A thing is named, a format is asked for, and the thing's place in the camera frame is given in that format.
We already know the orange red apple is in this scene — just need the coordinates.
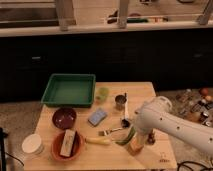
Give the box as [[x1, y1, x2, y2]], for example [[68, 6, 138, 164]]
[[129, 139, 144, 155]]

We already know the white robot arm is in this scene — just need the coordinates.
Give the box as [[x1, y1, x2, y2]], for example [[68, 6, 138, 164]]
[[133, 96, 213, 156]]

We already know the small metal cup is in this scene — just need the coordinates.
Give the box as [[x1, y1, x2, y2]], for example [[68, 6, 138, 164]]
[[115, 95, 126, 110]]

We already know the green plastic cup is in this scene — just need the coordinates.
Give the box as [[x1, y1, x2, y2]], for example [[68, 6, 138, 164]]
[[95, 87, 109, 103]]

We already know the dark grape bunch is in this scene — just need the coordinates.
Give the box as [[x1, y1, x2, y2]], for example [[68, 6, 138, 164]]
[[147, 131, 155, 145]]

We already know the green cucumber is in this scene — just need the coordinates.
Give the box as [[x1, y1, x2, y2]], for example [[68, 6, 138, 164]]
[[115, 127, 136, 146]]

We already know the metal fork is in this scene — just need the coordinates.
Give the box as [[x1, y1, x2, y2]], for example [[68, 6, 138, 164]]
[[98, 128, 123, 136]]

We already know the yellow banana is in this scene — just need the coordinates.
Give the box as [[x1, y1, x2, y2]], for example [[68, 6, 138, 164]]
[[85, 138, 111, 145]]

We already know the blue sponge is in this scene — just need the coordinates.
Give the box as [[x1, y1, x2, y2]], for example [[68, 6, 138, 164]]
[[88, 108, 107, 126]]

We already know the orange bowl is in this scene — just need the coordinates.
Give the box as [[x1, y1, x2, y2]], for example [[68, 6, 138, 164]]
[[51, 132, 85, 162]]

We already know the wooden block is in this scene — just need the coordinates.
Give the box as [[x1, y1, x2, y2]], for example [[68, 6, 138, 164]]
[[60, 129, 75, 157]]

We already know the dark red bowl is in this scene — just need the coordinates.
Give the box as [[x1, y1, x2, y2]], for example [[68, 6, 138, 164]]
[[52, 108, 77, 130]]

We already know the green plastic tray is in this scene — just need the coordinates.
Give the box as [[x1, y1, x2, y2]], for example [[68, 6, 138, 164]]
[[41, 74, 96, 108]]

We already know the white handled brush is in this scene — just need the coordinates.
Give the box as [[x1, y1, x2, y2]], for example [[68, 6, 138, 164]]
[[122, 102, 130, 128]]

